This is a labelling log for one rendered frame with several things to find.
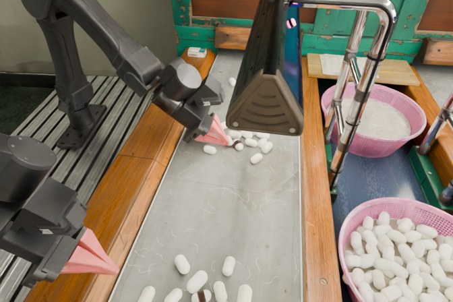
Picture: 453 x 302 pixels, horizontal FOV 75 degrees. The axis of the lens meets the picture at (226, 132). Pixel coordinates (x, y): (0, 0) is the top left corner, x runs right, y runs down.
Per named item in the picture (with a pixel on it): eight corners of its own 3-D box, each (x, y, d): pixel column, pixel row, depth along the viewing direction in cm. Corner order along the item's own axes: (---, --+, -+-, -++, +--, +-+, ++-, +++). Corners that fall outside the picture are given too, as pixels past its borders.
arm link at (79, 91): (95, 101, 85) (70, -18, 63) (77, 114, 81) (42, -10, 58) (79, 93, 87) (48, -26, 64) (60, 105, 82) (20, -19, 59)
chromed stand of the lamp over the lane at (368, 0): (251, 193, 70) (268, -7, 41) (258, 138, 85) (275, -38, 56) (334, 205, 67) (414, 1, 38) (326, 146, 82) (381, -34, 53)
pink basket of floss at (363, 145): (370, 182, 73) (383, 154, 66) (296, 124, 90) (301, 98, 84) (431, 142, 83) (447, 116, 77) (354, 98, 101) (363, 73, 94)
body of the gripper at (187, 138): (215, 104, 71) (191, 84, 68) (205, 131, 63) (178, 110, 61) (199, 118, 75) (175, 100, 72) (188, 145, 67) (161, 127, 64)
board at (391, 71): (307, 77, 94) (308, 73, 93) (306, 56, 105) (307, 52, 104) (418, 86, 89) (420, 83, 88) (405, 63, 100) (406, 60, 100)
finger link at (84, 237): (134, 251, 42) (74, 219, 39) (111, 304, 37) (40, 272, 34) (114, 262, 46) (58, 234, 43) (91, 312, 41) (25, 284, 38)
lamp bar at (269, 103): (224, 131, 31) (224, 69, 26) (266, -20, 78) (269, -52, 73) (301, 139, 30) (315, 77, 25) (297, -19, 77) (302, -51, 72)
